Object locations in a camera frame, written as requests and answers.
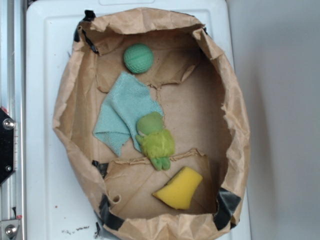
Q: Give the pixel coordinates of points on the black mounting bracket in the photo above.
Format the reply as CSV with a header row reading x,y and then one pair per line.
x,y
7,146

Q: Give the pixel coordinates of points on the aluminium frame rail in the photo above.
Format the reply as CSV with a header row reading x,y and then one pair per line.
x,y
12,99

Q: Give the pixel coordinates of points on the green dimpled ball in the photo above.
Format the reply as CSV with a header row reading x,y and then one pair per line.
x,y
138,58

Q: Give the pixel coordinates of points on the light blue cloth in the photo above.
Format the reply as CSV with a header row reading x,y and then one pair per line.
x,y
127,101

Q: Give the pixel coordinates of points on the green plush frog toy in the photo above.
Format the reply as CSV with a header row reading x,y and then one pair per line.
x,y
155,141

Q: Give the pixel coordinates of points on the white plastic tray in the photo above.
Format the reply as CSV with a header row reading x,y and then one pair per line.
x,y
56,205

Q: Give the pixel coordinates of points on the yellow sponge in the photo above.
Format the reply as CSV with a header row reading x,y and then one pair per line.
x,y
179,191

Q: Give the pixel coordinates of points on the brown paper bag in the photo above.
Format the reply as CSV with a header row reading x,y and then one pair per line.
x,y
194,83

